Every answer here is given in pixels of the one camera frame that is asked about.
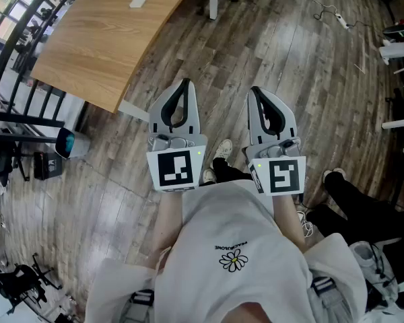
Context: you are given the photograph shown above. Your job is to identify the person's white shoe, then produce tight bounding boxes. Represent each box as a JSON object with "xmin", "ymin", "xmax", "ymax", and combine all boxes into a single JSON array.
[
  {"xmin": 201, "ymin": 168, "xmax": 217, "ymax": 186},
  {"xmin": 209, "ymin": 138, "xmax": 234, "ymax": 168}
]

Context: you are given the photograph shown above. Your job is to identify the black office chair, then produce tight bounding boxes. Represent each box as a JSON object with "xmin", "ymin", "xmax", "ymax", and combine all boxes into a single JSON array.
[{"xmin": 0, "ymin": 252, "xmax": 63, "ymax": 314}]

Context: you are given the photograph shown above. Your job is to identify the person's left forearm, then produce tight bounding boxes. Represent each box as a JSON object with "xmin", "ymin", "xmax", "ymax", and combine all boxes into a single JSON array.
[{"xmin": 150, "ymin": 189, "xmax": 185, "ymax": 269}]

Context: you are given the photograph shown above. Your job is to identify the white device with blue screen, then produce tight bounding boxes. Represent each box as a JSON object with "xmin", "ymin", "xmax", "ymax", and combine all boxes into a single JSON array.
[{"xmin": 55, "ymin": 127, "xmax": 90, "ymax": 160}]

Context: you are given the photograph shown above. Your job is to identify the person's right forearm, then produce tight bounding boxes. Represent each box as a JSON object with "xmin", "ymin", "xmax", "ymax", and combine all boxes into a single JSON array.
[{"xmin": 271, "ymin": 194, "xmax": 308, "ymax": 252}]

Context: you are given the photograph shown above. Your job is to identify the black box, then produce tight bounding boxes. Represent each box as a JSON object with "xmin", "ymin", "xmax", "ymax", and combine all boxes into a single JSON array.
[{"xmin": 33, "ymin": 150, "xmax": 63, "ymax": 182}]

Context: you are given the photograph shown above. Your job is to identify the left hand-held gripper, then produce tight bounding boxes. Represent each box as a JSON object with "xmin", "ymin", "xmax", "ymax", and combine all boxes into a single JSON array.
[{"xmin": 145, "ymin": 77, "xmax": 209, "ymax": 193}]

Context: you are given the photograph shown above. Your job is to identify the grey harness strap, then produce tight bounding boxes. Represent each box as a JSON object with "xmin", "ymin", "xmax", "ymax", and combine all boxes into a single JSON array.
[
  {"xmin": 308, "ymin": 275, "xmax": 348, "ymax": 323},
  {"xmin": 127, "ymin": 289, "xmax": 156, "ymax": 323}
]

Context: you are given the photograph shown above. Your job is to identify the white power strip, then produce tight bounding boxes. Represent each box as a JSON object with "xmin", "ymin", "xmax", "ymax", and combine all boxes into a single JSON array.
[{"xmin": 334, "ymin": 11, "xmax": 351, "ymax": 30}]

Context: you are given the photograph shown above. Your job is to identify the person's black trousers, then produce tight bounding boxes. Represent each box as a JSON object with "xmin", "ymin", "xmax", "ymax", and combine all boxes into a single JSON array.
[{"xmin": 211, "ymin": 157, "xmax": 254, "ymax": 184}]

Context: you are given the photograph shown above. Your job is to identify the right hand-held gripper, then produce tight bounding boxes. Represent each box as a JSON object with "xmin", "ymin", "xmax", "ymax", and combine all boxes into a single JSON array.
[{"xmin": 244, "ymin": 85, "xmax": 308, "ymax": 198}]

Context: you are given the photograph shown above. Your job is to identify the person's white t-shirt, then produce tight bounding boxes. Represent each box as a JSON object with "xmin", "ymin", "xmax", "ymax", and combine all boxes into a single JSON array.
[{"xmin": 83, "ymin": 179, "xmax": 368, "ymax": 323}]

